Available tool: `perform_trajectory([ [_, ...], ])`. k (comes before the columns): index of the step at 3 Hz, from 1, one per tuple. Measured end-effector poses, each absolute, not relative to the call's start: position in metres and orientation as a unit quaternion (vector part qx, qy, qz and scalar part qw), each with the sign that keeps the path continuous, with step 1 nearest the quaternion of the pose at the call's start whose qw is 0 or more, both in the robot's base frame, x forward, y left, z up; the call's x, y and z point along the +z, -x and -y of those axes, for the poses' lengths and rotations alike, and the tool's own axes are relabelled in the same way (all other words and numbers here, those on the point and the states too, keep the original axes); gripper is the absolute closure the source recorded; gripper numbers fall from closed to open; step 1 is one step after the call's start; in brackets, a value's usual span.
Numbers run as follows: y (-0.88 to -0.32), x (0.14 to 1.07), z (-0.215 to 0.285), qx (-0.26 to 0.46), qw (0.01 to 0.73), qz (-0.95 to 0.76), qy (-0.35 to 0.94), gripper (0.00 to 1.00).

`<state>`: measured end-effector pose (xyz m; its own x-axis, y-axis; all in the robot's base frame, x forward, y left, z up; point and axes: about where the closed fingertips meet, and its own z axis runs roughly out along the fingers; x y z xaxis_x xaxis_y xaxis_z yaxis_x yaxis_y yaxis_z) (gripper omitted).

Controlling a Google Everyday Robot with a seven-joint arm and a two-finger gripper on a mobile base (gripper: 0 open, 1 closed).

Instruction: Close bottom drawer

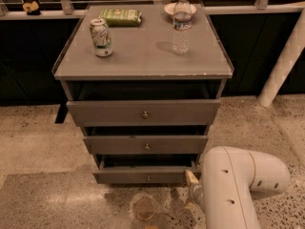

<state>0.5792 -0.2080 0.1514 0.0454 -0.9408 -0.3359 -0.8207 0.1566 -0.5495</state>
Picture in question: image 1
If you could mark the grey wooden drawer cabinet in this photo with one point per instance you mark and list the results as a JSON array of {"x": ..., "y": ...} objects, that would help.
[{"x": 144, "y": 67}]

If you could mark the white diagonal post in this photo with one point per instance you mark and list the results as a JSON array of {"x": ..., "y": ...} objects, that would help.
[{"x": 285, "y": 62}]

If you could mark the yellow black small object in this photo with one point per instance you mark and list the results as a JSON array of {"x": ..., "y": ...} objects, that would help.
[{"x": 31, "y": 8}]

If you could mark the grey bottom drawer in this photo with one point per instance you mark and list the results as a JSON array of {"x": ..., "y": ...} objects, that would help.
[{"x": 144, "y": 169}]

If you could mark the green snack packet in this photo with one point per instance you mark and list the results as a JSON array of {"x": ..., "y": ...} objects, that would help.
[{"x": 121, "y": 17}]

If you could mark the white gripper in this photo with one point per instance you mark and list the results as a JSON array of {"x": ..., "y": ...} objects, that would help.
[{"x": 195, "y": 193}]

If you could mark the green white soda can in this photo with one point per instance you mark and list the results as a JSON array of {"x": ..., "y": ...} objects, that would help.
[{"x": 101, "y": 37}]

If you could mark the grey middle drawer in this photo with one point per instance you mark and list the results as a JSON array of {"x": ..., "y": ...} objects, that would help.
[{"x": 145, "y": 144}]

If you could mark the grey metal railing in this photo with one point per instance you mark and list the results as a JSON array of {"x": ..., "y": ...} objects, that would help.
[{"x": 47, "y": 14}]

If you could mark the clear plastic water bottle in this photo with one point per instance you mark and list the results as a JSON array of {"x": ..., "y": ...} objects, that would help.
[{"x": 182, "y": 26}]

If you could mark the grey top drawer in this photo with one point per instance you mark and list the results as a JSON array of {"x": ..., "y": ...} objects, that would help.
[{"x": 143, "y": 112}]

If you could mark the grey drawer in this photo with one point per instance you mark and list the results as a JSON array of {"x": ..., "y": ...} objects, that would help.
[
  {"x": 144, "y": 169},
  {"x": 143, "y": 112},
  {"x": 145, "y": 144}
]

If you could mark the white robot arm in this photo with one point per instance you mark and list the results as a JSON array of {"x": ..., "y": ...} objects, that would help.
[{"x": 231, "y": 179}]

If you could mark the small white bowl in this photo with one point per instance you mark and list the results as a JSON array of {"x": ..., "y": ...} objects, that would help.
[{"x": 170, "y": 9}]

